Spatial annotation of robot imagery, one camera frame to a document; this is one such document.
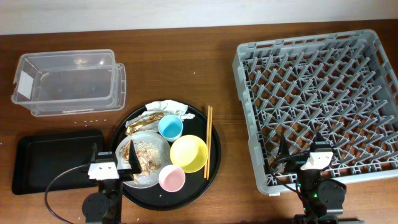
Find gold foil wrapper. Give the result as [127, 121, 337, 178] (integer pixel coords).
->
[125, 113, 164, 136]

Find pink cup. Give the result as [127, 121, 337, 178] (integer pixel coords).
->
[159, 164, 185, 192]

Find white napkin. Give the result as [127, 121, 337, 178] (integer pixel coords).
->
[136, 100, 195, 121]

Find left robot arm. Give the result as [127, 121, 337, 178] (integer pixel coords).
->
[82, 143, 142, 224]

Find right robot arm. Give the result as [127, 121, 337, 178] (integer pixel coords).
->
[274, 133, 346, 224]

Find grey dishwasher rack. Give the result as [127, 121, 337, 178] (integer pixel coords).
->
[233, 29, 397, 195]

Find clear plastic waste bin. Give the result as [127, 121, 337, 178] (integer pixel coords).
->
[11, 49, 127, 117]

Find food scraps on plate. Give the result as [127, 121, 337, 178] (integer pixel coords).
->
[133, 141, 161, 186]

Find grey plate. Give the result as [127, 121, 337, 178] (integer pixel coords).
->
[116, 131, 172, 189]

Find round black serving tray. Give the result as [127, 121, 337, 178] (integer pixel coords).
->
[109, 105, 221, 211]

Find blue cup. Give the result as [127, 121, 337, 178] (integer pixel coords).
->
[158, 115, 183, 142]

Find yellow bowl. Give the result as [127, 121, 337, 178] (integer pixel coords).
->
[170, 135, 208, 173]

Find black rectangular tray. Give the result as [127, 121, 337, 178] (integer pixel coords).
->
[12, 130, 104, 195]

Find left wooden chopstick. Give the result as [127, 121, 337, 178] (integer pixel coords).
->
[203, 105, 210, 179]

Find wooden chopstick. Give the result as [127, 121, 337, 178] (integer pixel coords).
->
[203, 105, 210, 179]
[205, 105, 213, 180]

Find right wooden chopstick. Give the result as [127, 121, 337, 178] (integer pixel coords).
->
[205, 105, 213, 180]

